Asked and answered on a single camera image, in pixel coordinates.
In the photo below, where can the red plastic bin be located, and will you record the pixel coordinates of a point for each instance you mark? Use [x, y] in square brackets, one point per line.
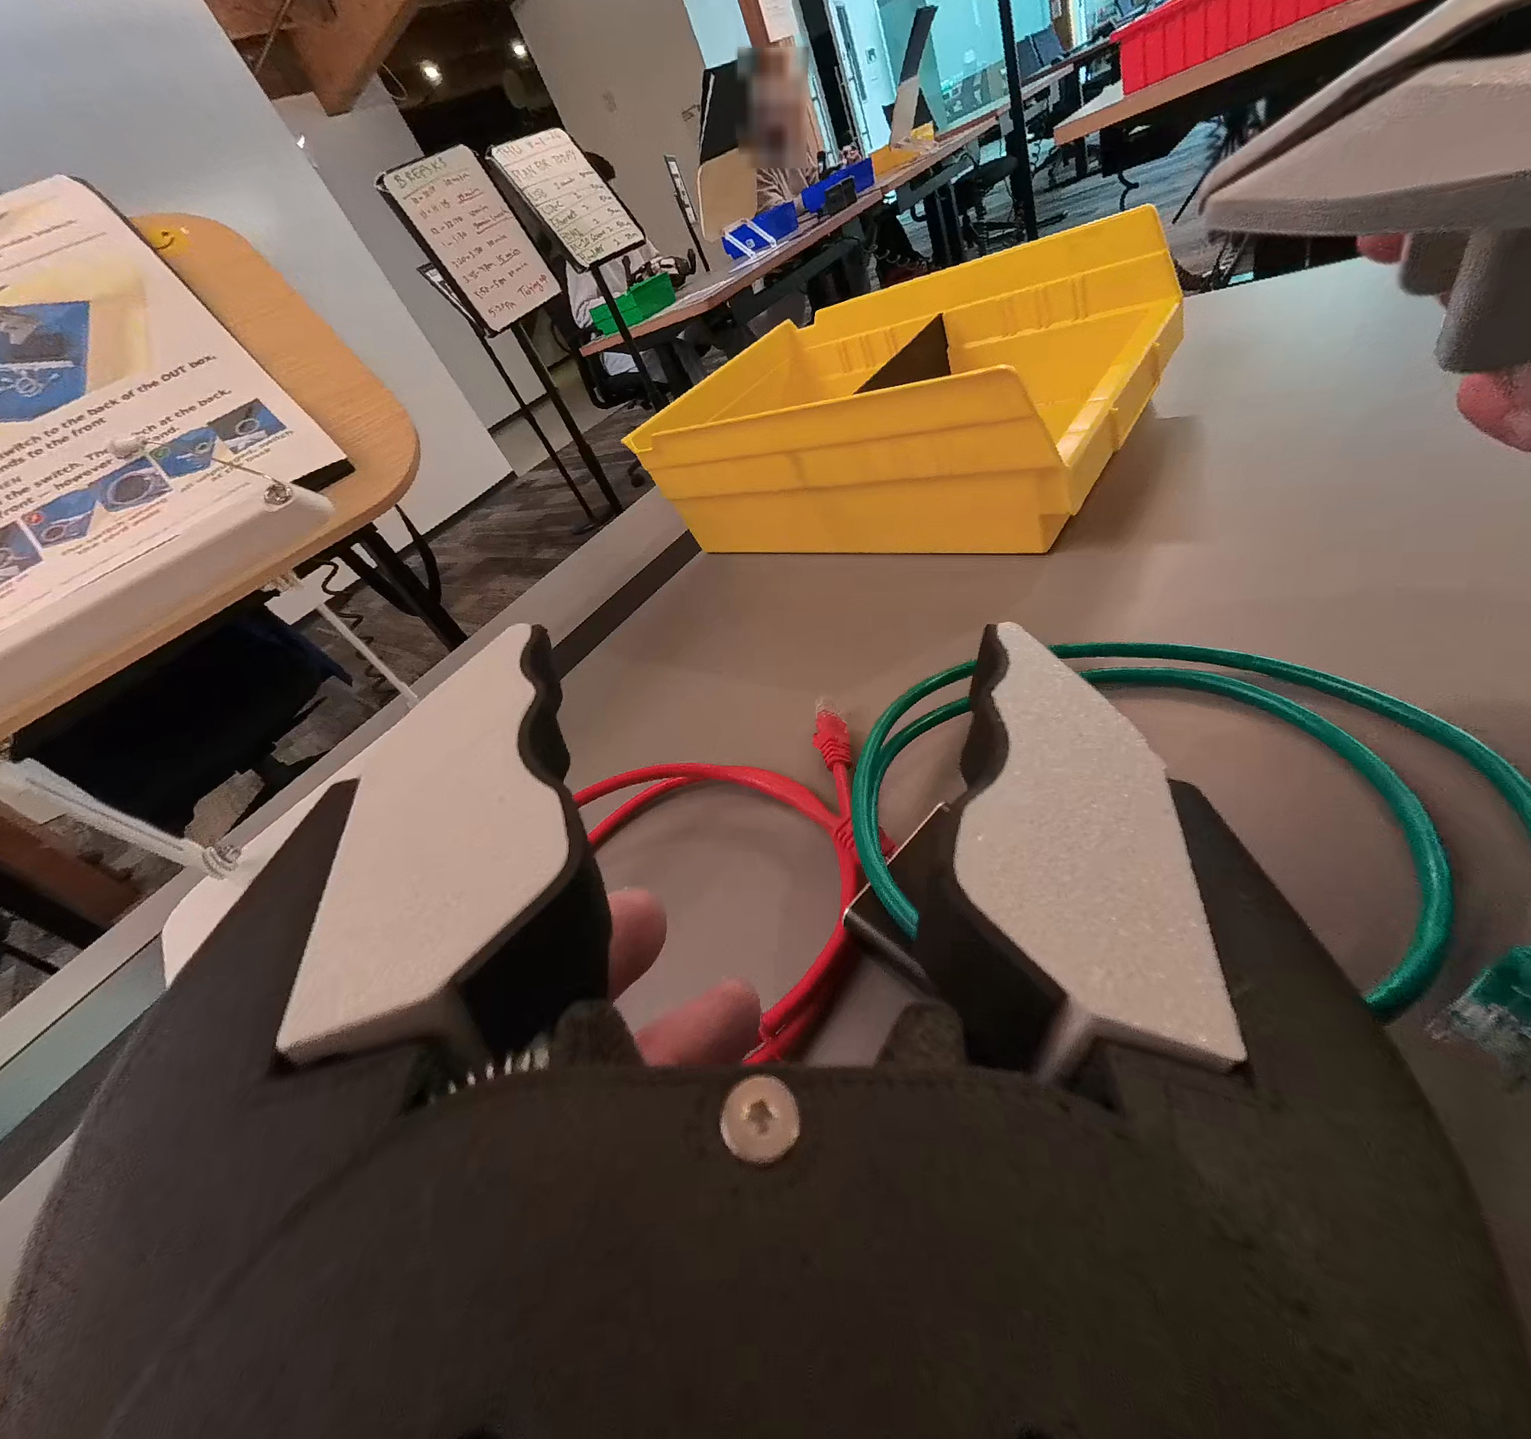
[1255, 4]

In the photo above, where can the white document stand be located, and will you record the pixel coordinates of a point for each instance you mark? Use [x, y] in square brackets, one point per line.
[298, 503]

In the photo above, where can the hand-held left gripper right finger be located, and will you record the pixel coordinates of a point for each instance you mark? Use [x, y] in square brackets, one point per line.
[1076, 866]

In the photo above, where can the black and cream board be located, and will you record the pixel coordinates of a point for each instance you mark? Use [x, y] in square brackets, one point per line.
[915, 77]
[723, 160]

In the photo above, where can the black metal pole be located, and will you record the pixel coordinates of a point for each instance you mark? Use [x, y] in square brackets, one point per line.
[1013, 88]

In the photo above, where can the wooden document board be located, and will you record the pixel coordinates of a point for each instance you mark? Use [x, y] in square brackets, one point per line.
[346, 387]

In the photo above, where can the blue plastic bin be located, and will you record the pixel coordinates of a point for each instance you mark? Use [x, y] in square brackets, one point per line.
[759, 231]
[837, 189]

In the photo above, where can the green plastic bin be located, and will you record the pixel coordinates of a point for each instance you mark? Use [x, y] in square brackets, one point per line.
[633, 304]

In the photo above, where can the long wooden table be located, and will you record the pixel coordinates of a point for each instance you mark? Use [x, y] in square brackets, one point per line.
[1196, 82]
[764, 274]

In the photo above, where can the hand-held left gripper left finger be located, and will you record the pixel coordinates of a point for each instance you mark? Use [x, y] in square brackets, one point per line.
[442, 866]

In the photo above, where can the person's right hand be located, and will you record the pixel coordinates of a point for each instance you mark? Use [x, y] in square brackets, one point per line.
[1501, 410]

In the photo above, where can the printed instruction sheet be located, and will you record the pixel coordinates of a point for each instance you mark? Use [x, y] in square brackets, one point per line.
[119, 410]

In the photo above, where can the handwritten whiteboard on easel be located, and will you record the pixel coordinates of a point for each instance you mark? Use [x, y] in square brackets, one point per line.
[567, 196]
[472, 231]

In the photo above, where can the black network switch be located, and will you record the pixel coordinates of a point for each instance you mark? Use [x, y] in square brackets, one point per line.
[890, 960]

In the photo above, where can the yellow plastic bin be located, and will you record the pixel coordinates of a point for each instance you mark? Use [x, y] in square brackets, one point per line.
[837, 483]

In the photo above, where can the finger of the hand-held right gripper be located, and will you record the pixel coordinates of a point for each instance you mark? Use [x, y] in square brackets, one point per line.
[1375, 160]
[1482, 10]

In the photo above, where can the person's left hand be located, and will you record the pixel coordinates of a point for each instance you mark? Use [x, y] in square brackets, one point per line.
[700, 1027]

